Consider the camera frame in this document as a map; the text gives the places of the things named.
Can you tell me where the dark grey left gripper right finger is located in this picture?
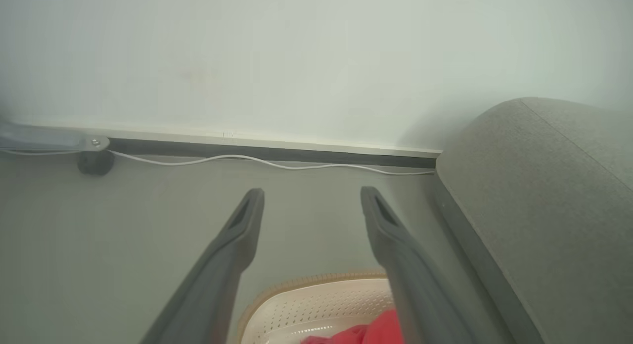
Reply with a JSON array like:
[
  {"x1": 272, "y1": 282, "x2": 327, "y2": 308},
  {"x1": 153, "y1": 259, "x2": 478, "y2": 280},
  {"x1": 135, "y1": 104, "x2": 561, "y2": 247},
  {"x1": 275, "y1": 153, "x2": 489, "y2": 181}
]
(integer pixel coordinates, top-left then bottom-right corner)
[{"x1": 360, "y1": 186, "x2": 479, "y2": 344}]

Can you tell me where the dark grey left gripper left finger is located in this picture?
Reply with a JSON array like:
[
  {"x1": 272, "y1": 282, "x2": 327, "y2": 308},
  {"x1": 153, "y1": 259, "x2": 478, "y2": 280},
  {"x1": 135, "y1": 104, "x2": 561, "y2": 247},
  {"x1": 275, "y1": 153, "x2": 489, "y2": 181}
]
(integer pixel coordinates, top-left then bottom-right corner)
[{"x1": 140, "y1": 188, "x2": 265, "y2": 344}]

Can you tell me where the grey fabric sofa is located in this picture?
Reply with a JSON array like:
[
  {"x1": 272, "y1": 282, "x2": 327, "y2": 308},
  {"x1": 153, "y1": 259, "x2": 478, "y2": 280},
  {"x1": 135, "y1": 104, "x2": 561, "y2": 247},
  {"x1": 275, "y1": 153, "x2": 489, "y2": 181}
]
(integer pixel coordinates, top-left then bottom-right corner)
[{"x1": 434, "y1": 97, "x2": 633, "y2": 344}]

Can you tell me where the cream perforated laundry basket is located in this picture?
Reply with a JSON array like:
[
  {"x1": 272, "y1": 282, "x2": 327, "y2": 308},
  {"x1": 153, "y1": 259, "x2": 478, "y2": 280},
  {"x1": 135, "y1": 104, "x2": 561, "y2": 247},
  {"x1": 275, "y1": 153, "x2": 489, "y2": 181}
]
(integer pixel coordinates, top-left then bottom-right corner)
[{"x1": 236, "y1": 271, "x2": 404, "y2": 344}]

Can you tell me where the grey metal frame leg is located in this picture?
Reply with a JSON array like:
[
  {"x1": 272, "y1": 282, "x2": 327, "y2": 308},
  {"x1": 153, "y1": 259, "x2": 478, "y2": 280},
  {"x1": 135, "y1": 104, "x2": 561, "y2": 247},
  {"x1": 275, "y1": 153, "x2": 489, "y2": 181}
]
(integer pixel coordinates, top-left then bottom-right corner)
[{"x1": 0, "y1": 119, "x2": 110, "y2": 153}]

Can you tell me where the black skirting strip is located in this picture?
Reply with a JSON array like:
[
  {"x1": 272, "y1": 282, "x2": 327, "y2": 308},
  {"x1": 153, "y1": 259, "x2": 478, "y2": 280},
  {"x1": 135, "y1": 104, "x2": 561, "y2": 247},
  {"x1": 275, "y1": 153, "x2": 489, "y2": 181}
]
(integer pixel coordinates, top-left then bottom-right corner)
[{"x1": 108, "y1": 138, "x2": 438, "y2": 169}]

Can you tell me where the white cable on floor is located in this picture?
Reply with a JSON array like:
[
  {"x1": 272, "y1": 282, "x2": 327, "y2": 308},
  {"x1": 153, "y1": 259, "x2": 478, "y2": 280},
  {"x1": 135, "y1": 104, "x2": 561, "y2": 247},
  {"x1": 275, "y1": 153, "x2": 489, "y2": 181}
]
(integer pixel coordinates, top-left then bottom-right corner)
[{"x1": 0, "y1": 149, "x2": 436, "y2": 176}]

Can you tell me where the black caster wheel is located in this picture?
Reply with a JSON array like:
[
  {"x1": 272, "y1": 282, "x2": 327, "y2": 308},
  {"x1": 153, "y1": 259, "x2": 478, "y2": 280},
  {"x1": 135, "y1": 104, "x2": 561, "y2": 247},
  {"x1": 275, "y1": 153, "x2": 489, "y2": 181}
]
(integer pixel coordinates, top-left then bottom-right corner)
[{"x1": 77, "y1": 150, "x2": 115, "y2": 176}]

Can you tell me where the red clothing item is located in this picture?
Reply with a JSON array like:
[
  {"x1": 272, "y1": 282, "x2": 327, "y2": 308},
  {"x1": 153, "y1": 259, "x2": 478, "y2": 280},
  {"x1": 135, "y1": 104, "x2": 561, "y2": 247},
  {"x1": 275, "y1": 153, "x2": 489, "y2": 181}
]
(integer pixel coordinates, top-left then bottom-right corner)
[{"x1": 300, "y1": 309, "x2": 404, "y2": 344}]

